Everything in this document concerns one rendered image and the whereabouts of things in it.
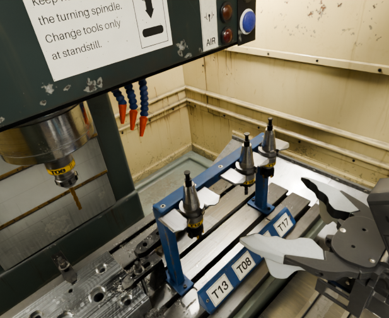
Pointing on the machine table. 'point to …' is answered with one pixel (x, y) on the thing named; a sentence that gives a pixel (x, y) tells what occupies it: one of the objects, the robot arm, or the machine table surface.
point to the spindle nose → (45, 137)
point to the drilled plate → (81, 287)
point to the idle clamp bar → (141, 250)
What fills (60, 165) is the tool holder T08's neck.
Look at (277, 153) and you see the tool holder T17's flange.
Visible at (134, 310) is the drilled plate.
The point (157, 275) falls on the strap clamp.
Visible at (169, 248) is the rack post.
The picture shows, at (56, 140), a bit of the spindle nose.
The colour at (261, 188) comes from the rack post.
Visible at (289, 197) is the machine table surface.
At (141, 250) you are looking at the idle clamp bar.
